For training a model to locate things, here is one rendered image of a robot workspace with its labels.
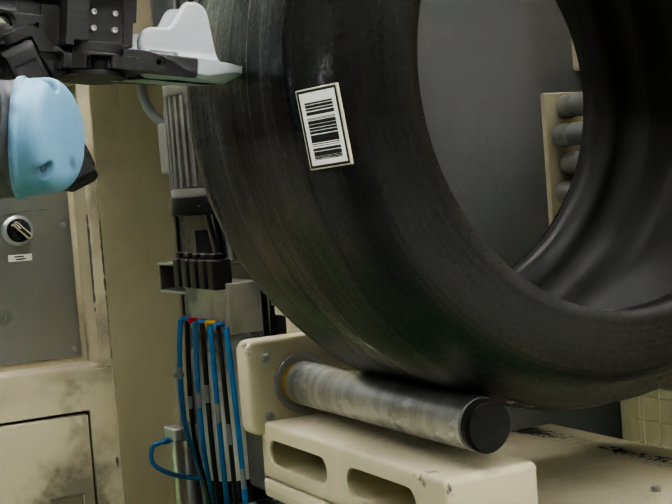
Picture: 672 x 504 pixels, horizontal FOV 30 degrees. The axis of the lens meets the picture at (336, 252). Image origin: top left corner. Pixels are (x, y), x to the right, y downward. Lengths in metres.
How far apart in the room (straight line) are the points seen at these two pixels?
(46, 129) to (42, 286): 0.85
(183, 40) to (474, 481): 0.41
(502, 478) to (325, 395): 0.25
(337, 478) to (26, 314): 0.60
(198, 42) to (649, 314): 0.43
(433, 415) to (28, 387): 0.69
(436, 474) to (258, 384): 0.33
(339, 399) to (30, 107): 0.51
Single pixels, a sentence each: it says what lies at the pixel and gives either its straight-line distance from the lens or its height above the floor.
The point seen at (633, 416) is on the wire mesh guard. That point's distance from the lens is 1.61.
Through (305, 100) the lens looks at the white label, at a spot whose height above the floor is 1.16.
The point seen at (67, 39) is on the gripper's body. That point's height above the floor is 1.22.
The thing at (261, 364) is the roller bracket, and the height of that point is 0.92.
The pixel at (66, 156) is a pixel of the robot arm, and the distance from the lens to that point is 0.81.
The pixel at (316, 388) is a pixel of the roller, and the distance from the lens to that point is 1.23.
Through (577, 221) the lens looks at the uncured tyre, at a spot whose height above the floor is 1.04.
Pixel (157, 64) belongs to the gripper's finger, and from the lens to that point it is 0.95.
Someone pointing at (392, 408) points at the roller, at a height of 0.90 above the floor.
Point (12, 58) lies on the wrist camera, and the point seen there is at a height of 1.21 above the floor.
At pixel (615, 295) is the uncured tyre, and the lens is 1.34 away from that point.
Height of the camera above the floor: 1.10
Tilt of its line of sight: 3 degrees down
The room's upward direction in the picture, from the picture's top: 4 degrees counter-clockwise
